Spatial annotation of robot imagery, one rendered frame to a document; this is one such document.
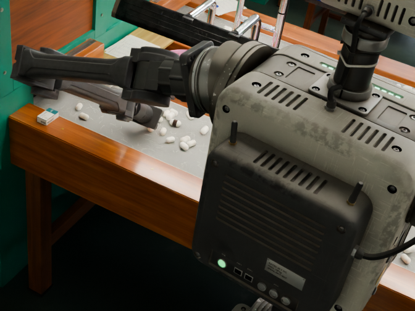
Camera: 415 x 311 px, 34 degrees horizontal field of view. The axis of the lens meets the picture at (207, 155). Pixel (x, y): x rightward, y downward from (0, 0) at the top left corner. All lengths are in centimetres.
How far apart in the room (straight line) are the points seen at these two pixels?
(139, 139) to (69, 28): 45
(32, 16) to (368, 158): 133
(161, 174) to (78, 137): 28
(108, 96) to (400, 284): 89
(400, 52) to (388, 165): 374
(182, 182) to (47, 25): 65
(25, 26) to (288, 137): 122
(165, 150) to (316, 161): 110
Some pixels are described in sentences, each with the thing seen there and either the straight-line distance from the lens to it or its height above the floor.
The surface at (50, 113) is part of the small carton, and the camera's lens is 210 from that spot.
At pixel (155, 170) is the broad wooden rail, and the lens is 194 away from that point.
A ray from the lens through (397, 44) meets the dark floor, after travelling 478.
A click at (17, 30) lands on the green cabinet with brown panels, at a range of 204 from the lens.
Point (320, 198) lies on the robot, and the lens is 96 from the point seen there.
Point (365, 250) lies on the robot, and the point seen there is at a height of 129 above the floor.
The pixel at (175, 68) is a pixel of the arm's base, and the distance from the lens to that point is 120.
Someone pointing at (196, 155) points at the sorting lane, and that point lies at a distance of 205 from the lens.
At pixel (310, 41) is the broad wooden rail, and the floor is 77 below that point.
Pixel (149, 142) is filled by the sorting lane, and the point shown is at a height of 74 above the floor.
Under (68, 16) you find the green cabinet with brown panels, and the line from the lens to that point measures 224.
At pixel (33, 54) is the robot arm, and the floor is 123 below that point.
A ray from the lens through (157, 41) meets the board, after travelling 255.
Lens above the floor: 199
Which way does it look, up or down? 37 degrees down
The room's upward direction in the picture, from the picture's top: 10 degrees clockwise
